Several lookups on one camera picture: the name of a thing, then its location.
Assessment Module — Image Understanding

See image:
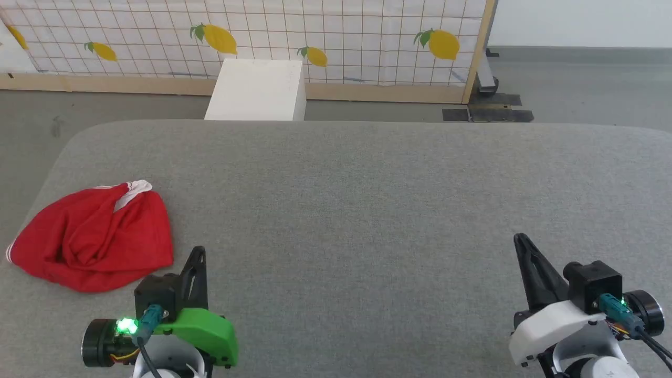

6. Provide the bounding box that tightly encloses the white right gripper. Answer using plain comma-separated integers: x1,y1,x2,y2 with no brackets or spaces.
508,234,604,366

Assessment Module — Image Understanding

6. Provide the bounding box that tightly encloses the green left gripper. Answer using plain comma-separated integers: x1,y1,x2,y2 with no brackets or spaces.
152,247,238,366

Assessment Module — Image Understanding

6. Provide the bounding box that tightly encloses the red and white sports jersey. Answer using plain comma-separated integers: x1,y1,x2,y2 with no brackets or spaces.
6,180,175,293

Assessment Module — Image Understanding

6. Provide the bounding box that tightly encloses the grey fabric sofa cushion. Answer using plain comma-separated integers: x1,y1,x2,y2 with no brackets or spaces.
0,120,672,378

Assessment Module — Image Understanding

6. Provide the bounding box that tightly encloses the long black floor tape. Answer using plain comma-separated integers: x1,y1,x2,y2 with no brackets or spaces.
443,105,534,123

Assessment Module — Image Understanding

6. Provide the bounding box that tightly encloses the short black floor tape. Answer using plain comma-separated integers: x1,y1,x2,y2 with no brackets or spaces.
469,93,522,106

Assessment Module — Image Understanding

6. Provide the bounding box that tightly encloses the white rectangular box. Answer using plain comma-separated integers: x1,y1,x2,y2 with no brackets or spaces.
204,58,307,122

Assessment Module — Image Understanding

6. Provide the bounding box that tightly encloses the grey metal partition stand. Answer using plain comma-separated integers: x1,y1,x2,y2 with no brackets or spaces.
477,47,500,98

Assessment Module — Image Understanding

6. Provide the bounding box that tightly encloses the white board panel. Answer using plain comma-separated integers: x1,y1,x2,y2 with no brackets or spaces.
0,21,37,74

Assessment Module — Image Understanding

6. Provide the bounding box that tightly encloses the lemon print grid sheet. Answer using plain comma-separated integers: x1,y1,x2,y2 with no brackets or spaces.
0,0,488,87

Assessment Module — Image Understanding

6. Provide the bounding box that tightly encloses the left teal plug black cable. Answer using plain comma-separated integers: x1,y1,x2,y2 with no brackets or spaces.
138,304,164,378

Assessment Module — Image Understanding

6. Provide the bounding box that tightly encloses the teal plug black cable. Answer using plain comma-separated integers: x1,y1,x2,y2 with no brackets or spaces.
600,294,672,371
138,304,164,378

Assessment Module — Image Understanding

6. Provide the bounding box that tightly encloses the right teal plug black cable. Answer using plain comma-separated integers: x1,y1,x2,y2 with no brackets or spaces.
600,294,672,371

